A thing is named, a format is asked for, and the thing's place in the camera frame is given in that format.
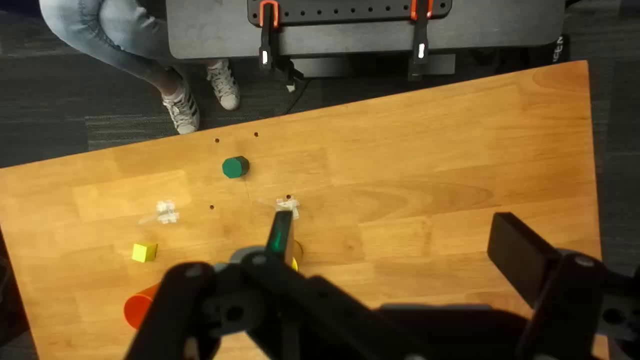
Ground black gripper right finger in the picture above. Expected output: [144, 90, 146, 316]
[486, 210, 610, 360]

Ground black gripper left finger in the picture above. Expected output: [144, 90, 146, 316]
[126, 207, 305, 360]

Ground orange plastic cup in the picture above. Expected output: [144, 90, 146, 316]
[123, 284, 164, 331]

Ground yellow cube block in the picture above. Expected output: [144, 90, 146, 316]
[130, 240, 161, 264]

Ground green cylinder block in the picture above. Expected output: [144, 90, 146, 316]
[220, 153, 252, 179]

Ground grey metal base table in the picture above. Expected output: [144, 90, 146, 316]
[164, 0, 568, 63]

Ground orange and black clamp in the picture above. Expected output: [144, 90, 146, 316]
[256, 0, 285, 74]
[407, 0, 436, 80]

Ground person in blue jeans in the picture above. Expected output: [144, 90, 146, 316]
[38, 0, 242, 137]

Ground black perforated plate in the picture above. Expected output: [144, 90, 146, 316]
[246, 0, 455, 28]

